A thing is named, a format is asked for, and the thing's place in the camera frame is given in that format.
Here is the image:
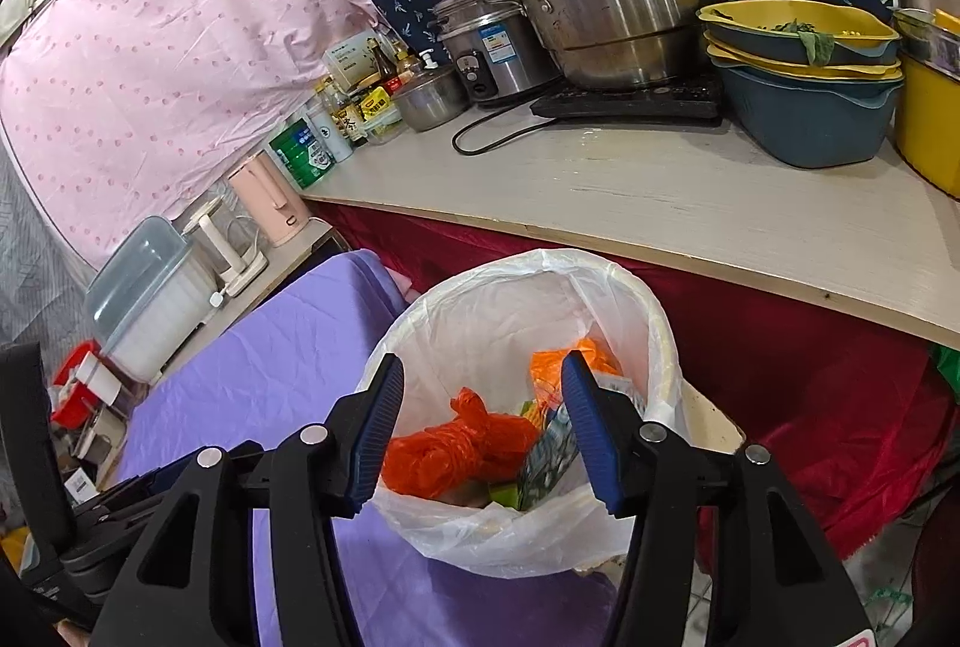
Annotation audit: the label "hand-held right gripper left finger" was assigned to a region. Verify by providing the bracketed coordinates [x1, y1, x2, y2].
[90, 351, 407, 647]

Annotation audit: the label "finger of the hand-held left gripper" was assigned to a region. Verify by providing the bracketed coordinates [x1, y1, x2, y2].
[71, 471, 179, 544]

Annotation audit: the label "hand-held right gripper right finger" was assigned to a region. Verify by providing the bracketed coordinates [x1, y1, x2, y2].
[559, 349, 876, 647]

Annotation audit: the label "patterned snack wrapper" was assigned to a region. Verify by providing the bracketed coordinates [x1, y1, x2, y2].
[516, 402, 580, 511]

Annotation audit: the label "yellow green carton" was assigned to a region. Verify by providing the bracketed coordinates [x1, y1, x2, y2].
[491, 373, 650, 509]

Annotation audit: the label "orange plastic bag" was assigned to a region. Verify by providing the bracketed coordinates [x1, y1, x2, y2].
[381, 387, 542, 499]

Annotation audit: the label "orange foam net sleeve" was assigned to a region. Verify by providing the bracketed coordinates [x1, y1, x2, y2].
[529, 338, 625, 395]

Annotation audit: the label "trash bin with white bag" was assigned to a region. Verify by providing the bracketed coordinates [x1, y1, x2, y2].
[358, 246, 681, 578]

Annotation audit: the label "red plastic basin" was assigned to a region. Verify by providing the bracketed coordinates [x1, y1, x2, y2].
[49, 339, 104, 428]

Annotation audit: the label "purple tablecloth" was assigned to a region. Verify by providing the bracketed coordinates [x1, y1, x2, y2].
[111, 248, 617, 647]

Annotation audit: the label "dish box with grey lid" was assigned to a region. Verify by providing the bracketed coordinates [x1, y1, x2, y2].
[82, 214, 220, 383]

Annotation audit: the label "red cloth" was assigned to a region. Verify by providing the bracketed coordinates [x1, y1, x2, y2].
[310, 199, 960, 562]

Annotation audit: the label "white electric kettle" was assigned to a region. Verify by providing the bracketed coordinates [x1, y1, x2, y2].
[182, 195, 271, 299]

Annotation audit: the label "pink electric kettle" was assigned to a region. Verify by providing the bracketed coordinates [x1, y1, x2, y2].
[227, 149, 314, 248]

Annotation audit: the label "green white carton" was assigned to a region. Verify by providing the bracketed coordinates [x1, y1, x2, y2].
[268, 117, 336, 192]

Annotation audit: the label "white bottle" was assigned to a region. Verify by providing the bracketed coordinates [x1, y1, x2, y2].
[306, 91, 355, 164]

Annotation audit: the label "yellow seasoning package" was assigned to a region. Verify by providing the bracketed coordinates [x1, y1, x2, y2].
[357, 87, 396, 125]

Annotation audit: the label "steel bowl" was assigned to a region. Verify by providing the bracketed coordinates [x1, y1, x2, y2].
[390, 64, 471, 134]

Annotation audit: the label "black induction cooker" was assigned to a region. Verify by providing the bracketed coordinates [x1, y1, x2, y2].
[529, 72, 726, 125]

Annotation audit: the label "dark sauce bottle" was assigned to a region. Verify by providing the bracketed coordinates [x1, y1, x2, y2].
[371, 38, 400, 88]

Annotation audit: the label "white carton box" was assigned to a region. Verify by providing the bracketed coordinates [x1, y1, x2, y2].
[322, 34, 385, 91]

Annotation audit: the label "blue plastic basin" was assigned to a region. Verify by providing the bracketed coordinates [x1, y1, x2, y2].
[707, 55, 906, 170]

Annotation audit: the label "steel rice cooker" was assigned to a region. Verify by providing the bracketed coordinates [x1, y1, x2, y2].
[432, 0, 561, 109]

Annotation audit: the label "pink dotted curtain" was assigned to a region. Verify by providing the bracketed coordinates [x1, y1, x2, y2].
[0, 0, 385, 269]

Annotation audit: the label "green vegetable leaves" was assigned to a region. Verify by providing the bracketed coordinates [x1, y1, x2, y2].
[748, 16, 839, 67]

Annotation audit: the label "yellow colander basket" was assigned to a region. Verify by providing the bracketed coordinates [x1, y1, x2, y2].
[696, 0, 905, 82]

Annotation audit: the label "yellow plastic bucket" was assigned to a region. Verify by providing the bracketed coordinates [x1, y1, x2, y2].
[891, 7, 960, 200]

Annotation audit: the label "black power cable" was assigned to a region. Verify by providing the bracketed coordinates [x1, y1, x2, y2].
[448, 106, 561, 158]

